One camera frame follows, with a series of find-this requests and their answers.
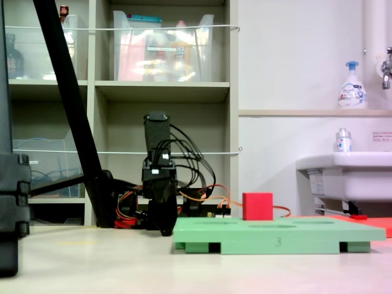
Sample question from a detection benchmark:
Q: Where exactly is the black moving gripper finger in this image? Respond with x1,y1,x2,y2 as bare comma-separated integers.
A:
166,183,179,236

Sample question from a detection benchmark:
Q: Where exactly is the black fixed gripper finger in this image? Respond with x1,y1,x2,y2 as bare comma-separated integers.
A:
149,200,171,237

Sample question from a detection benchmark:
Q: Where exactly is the red square block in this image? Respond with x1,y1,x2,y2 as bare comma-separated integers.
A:
242,192,274,222

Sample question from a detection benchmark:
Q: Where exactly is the small circuit board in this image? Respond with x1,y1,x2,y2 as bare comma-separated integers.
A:
205,210,233,219

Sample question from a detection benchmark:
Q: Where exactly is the beige shelf unit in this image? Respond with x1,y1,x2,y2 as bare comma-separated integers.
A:
0,0,240,228

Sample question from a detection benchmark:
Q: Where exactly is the green shape sorting board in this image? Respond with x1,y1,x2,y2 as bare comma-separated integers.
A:
172,216,387,255

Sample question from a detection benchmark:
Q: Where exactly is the yellow orange refill pouch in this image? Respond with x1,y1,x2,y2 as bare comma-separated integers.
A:
170,40,193,82

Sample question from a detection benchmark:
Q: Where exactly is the pink packet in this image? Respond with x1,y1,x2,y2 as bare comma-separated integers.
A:
117,32,145,82

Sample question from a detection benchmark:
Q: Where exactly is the large clear storage bin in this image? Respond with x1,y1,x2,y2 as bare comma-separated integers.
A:
112,10,216,83

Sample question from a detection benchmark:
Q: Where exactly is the clear bin with bottles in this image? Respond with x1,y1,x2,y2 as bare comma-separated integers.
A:
4,13,81,81

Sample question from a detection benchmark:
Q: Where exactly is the teal box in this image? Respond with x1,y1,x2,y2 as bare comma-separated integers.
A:
126,13,163,29

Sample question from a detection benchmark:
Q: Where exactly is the small clear sanitizer bottle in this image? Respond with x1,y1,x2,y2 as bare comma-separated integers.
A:
334,127,353,153

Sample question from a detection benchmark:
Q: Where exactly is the dark patterned bottle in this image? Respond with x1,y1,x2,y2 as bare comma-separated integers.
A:
5,32,26,80

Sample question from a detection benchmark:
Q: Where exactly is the white foam soap pump bottle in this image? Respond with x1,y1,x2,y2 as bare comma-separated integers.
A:
337,60,369,110

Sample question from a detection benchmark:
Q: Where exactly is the chrome faucet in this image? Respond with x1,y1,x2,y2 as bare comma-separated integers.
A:
379,47,392,91

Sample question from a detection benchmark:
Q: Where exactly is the black gripper servo cable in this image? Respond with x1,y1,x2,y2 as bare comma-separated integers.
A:
152,138,205,173

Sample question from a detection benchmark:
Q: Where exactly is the white cord across shelf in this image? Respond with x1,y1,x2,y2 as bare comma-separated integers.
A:
4,24,241,33
12,146,243,156

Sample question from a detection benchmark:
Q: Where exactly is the thin black power cable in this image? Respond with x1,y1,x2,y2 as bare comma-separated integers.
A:
169,123,217,197

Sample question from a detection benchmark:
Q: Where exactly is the thin orange wire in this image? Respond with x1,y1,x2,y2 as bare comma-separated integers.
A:
178,183,292,219

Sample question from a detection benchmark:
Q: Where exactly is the clear bin with blue cables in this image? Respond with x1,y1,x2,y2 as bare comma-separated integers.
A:
12,128,86,198

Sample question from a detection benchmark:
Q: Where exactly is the white wall sink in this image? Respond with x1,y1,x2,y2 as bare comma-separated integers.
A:
295,151,392,216

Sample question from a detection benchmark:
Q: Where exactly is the pink wall sign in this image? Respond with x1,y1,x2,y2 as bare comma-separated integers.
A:
372,130,392,143

